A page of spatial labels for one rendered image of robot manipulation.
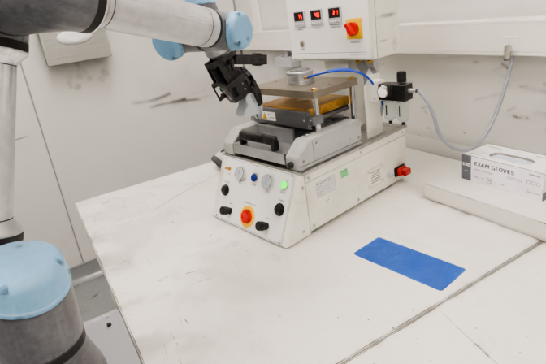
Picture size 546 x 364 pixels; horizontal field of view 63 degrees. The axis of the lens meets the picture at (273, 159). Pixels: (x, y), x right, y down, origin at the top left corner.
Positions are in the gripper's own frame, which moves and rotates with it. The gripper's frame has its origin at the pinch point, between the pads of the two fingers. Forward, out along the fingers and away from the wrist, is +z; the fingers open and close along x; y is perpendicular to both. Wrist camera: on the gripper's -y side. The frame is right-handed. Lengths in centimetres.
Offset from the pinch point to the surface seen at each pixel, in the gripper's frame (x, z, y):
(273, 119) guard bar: -2.0, 5.1, -4.7
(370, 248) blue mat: 33.3, 29.4, 9.1
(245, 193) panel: -2.5, 17.7, 14.1
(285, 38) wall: -74, 17, -79
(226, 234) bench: -3.2, 23.6, 25.1
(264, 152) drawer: 3.4, 7.9, 6.0
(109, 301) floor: -121, 92, 57
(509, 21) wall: 40, 6, -60
